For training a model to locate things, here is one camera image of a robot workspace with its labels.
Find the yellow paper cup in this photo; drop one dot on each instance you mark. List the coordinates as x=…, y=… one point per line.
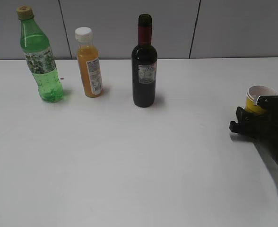
x=254, y=92

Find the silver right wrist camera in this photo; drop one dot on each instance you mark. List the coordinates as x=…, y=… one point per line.
x=267, y=102

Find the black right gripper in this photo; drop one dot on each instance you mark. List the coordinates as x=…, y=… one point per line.
x=266, y=126

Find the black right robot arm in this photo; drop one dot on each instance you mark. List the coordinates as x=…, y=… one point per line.
x=261, y=128

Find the green plastic soda bottle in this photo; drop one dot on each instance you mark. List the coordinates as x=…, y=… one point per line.
x=39, y=57

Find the orange juice bottle white cap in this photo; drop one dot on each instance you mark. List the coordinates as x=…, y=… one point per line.
x=88, y=61

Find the dark red wine bottle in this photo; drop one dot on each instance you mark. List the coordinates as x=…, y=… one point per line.
x=144, y=64

